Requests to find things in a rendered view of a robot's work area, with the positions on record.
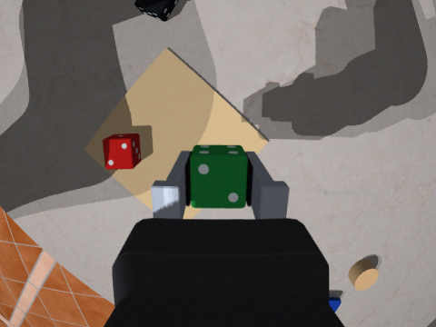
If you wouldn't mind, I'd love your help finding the green die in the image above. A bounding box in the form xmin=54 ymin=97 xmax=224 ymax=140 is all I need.
xmin=190 ymin=144 xmax=248 ymax=208

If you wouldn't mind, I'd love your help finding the red die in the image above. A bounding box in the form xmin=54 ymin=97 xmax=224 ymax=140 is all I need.
xmin=103 ymin=134 xmax=141 ymax=169

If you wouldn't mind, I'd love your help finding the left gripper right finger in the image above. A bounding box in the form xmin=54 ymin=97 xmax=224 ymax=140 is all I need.
xmin=245 ymin=152 xmax=290 ymax=219

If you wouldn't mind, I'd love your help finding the tan cylinder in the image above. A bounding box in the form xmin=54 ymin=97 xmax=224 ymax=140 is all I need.
xmin=348 ymin=259 xmax=379 ymax=291

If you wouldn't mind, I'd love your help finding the black die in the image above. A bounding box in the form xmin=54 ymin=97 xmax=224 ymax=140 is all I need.
xmin=134 ymin=0 xmax=179 ymax=22

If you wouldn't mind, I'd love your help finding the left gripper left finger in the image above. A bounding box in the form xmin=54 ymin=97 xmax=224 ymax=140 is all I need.
xmin=151 ymin=151 xmax=192 ymax=219

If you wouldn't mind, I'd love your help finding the tan flat mat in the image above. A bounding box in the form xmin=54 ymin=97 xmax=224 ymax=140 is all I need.
xmin=84 ymin=48 xmax=268 ymax=210

